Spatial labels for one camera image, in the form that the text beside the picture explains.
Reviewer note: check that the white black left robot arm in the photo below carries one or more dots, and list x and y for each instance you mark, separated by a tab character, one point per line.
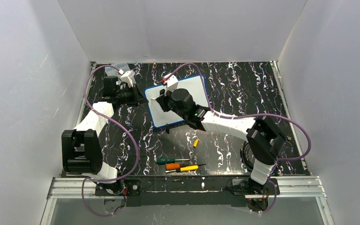
81	151

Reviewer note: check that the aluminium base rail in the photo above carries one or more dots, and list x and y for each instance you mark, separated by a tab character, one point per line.
287	186

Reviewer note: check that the yellow marker cap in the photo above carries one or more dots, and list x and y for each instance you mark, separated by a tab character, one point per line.
195	143

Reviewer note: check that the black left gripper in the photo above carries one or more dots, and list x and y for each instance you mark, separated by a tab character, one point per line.
134	96

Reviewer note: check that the green handled screwdriver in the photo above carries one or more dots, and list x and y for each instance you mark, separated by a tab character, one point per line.
167	160

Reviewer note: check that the blue framed whiteboard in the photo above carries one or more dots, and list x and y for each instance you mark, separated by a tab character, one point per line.
194	84

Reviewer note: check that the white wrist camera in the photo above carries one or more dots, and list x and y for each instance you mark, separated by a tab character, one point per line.
170	83
127	77

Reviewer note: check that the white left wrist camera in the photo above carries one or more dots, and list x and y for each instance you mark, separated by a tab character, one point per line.
127	77

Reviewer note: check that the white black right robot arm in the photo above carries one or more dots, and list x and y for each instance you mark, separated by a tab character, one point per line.
262	134

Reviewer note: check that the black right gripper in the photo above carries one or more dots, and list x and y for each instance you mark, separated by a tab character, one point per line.
163	99

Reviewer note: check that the orange handled screwdriver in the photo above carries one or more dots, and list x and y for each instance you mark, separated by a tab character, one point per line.
175	166

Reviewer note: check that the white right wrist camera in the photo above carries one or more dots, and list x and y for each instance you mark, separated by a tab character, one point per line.
170	83

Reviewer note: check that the yellow handled screwdriver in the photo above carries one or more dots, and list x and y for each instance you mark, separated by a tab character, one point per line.
183	169

